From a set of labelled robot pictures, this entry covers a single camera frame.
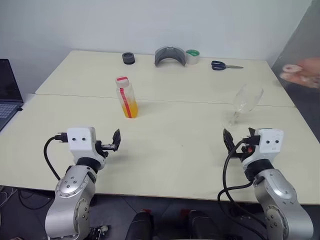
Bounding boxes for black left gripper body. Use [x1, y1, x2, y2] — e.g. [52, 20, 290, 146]
[94, 140, 118, 159]

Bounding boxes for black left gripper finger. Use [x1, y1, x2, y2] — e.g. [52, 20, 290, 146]
[111, 128, 123, 153]

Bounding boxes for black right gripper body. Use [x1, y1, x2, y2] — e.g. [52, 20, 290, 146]
[231, 134, 261, 161]

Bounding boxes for clear wine glass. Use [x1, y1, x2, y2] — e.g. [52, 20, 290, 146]
[222, 83, 265, 128]

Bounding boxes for orange juice bottle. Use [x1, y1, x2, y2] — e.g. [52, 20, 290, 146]
[115, 83, 139, 119]

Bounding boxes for person's hand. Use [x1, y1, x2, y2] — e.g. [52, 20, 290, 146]
[279, 56, 320, 89]

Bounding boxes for white bottle cap red tape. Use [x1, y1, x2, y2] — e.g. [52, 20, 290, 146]
[114, 76, 130, 88]

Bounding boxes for black round cap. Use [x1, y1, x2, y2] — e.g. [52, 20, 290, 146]
[121, 51, 136, 66]

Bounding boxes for dark rounded shape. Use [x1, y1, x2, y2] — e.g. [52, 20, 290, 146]
[181, 209, 225, 240]
[124, 209, 155, 240]

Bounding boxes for clear tape roll green core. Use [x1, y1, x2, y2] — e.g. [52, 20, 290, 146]
[185, 49, 200, 65]

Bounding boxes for grey curved visor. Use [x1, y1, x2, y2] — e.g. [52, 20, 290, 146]
[154, 46, 187, 68]

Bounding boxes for dark laptop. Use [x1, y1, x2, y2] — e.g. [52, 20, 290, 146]
[0, 58, 25, 132]

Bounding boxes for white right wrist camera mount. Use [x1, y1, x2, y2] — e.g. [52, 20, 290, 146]
[241, 128, 285, 168]

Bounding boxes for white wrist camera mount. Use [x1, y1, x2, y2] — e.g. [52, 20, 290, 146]
[66, 126, 106, 164]
[241, 128, 285, 168]

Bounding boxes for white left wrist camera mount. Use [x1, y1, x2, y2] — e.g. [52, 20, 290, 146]
[66, 126, 106, 164]

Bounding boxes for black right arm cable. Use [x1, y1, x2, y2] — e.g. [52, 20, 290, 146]
[216, 139, 266, 236]

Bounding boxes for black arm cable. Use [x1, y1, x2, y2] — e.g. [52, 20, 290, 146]
[43, 133, 69, 181]
[216, 139, 266, 236]

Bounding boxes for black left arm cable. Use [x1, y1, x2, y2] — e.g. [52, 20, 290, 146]
[43, 133, 69, 181]

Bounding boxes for black-handled scissors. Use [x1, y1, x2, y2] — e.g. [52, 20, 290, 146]
[211, 60, 245, 72]

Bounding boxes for black bracket with white knob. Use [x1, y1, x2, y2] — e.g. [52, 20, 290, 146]
[88, 224, 110, 240]

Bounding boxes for black floor cable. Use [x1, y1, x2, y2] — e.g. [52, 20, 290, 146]
[18, 189, 53, 211]

